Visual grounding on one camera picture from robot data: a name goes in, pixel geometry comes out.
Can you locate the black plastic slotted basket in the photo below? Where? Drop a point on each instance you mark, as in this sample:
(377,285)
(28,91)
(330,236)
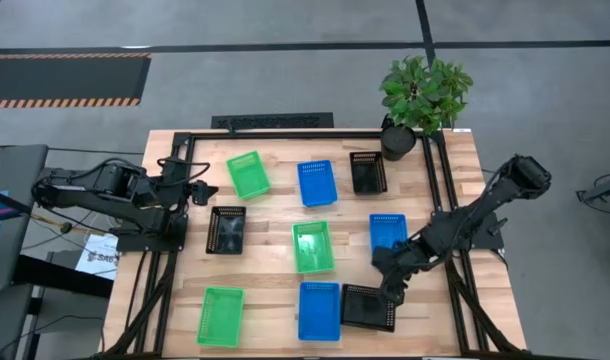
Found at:
(368,173)
(226,230)
(365,310)

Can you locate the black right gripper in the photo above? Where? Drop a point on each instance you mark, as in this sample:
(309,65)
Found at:
(395,262)

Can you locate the black hazard-striped floor mat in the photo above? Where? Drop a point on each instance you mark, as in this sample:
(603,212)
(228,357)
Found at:
(65,80)

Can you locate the black perforated floor mat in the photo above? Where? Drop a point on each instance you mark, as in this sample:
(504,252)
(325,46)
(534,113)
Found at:
(272,121)

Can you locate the small white table label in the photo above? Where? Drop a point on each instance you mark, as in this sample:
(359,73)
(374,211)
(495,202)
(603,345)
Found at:
(462,130)

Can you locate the blue plastic slotted basket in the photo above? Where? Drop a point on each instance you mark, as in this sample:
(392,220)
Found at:
(386,229)
(317,184)
(319,312)

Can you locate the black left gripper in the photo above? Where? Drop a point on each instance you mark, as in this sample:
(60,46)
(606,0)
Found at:
(200,194)

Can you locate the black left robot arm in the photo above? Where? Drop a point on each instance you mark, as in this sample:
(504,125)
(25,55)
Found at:
(110,192)

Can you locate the black round plant pot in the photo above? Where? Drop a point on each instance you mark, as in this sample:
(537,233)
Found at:
(397,145)

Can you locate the green plastic slotted basket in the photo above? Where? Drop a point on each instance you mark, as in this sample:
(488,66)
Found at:
(312,248)
(220,317)
(248,176)

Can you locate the white printed paper sheet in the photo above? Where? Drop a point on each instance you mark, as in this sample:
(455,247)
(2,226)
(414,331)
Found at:
(97,256)

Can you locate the black aluminium table frame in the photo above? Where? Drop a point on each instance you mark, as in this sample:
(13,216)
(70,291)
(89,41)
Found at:
(305,135)

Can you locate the green leafy potted plant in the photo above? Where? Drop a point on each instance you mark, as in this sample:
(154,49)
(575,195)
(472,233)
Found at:
(425,92)

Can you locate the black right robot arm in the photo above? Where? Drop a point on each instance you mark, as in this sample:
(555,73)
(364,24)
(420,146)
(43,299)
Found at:
(485,207)

